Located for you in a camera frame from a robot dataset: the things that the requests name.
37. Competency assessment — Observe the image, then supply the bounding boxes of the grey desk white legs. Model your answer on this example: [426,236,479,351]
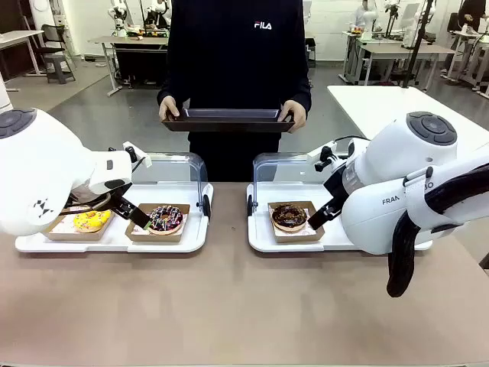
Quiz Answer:
[87,34,169,97]

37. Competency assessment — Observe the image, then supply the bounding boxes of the white side table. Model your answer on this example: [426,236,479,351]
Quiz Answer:
[327,84,489,141]

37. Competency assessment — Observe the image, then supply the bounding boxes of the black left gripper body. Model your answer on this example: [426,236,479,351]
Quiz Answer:
[103,178,134,207]

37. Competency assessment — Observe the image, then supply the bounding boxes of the thin black camera cable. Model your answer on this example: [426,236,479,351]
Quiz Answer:
[332,135,370,151]

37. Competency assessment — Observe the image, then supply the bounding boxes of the white display case base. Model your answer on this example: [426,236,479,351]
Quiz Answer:
[15,181,214,254]
[246,182,435,253]

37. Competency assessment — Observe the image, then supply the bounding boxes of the black cable sleeve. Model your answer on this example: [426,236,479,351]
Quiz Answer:
[386,163,489,299]

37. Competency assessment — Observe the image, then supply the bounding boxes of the brown cardboard donut box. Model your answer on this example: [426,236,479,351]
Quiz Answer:
[42,208,115,242]
[267,200,325,245]
[125,203,191,244]

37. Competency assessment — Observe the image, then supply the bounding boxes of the black tripod pole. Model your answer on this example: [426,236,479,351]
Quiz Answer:
[403,0,436,89]

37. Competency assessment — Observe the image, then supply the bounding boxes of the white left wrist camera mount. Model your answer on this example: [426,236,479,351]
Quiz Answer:
[121,141,153,169]

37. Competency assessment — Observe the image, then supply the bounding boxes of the person in dark sweater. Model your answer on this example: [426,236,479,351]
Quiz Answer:
[157,0,313,183]

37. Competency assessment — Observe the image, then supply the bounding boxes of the clear display case lid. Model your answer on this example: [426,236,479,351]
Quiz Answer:
[247,151,333,215]
[128,151,212,222]

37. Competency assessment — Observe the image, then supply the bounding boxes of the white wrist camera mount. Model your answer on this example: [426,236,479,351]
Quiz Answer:
[306,140,341,172]
[121,141,153,169]

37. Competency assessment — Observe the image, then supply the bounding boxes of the background person white shirt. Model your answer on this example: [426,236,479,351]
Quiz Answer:
[351,0,380,35]

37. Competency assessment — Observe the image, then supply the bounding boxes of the white background desk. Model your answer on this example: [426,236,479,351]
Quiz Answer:
[0,29,45,93]

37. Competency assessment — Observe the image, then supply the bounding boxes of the white cable strap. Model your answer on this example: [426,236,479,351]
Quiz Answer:
[403,166,436,234]

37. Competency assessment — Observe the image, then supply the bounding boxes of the dark brown serving tray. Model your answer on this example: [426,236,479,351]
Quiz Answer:
[160,107,297,134]

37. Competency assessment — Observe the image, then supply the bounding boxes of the person's left forearm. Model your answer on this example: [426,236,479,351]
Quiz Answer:
[284,68,313,108]

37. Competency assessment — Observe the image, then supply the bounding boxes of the person's right hand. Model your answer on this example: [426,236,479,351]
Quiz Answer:
[158,95,181,122]

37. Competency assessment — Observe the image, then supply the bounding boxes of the person's right forearm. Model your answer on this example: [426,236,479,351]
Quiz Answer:
[157,64,184,103]

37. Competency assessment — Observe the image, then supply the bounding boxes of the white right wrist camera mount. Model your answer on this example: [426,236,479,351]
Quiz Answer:
[306,140,341,172]

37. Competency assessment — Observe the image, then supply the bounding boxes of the chocolate donut nut crumbs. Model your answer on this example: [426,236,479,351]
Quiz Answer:
[270,203,309,232]

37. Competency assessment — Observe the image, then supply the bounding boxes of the yellow sprinkled donut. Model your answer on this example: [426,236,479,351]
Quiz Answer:
[73,209,112,234]

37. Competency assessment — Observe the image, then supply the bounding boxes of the person's left hand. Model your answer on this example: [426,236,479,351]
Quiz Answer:
[281,99,308,134]

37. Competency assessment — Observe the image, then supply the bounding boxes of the background person dark clothes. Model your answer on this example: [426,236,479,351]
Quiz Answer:
[450,0,487,76]

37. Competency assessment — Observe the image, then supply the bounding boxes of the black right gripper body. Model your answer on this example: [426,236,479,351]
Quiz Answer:
[323,162,351,208]

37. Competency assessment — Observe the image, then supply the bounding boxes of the light grey plastic stool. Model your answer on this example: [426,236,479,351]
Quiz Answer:
[42,53,76,84]

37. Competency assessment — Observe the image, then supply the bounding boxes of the black office chair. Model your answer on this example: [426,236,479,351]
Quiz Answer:
[32,23,73,58]

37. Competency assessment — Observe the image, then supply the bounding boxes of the long grey desk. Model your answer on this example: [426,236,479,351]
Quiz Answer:
[355,42,456,88]

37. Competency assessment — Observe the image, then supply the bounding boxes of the chocolate donut colourful sprinkles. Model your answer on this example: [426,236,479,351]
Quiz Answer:
[147,205,184,235]

